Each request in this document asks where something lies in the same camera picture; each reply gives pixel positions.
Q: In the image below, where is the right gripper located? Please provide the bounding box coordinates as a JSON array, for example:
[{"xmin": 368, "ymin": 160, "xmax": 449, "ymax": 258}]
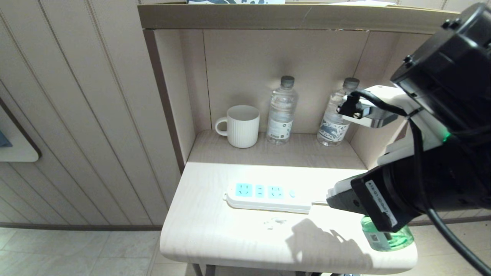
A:
[{"xmin": 326, "ymin": 158, "xmax": 442, "ymax": 233}]

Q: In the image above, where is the green mosquito repellent bottle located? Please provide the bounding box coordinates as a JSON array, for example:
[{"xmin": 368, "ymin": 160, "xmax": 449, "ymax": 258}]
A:
[{"xmin": 361, "ymin": 215, "xmax": 415, "ymax": 252}]

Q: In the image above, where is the white power strip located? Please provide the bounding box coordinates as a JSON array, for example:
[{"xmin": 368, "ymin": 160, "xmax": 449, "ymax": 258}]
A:
[{"xmin": 223, "ymin": 182, "xmax": 312, "ymax": 214}]

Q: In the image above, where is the clear water bottle blue label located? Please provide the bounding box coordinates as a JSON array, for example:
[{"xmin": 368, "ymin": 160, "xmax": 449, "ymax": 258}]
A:
[{"xmin": 317, "ymin": 77, "xmax": 360, "ymax": 147}]

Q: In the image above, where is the clear water bottle white label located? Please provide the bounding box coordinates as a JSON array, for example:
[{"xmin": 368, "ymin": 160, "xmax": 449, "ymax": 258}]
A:
[{"xmin": 266, "ymin": 76, "xmax": 299, "ymax": 145}]

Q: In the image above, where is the white ribbed mug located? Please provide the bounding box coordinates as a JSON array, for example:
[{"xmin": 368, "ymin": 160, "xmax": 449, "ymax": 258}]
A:
[{"xmin": 215, "ymin": 105, "xmax": 260, "ymax": 149}]

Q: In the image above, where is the beige wooden shelf table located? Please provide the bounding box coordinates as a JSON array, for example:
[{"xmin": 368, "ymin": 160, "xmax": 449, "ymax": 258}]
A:
[{"xmin": 137, "ymin": 2, "xmax": 461, "ymax": 276}]

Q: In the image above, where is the black cable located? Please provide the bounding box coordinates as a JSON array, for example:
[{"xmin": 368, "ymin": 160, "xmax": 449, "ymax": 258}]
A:
[{"xmin": 338, "ymin": 89, "xmax": 491, "ymax": 275}]

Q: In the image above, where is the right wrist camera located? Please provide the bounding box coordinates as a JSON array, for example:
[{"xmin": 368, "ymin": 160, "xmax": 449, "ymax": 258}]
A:
[{"xmin": 338, "ymin": 85, "xmax": 447, "ymax": 166}]

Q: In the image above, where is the white wall panel dark frame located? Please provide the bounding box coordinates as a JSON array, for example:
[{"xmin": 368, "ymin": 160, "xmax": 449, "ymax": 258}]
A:
[{"xmin": 0, "ymin": 98, "xmax": 42, "ymax": 163}]

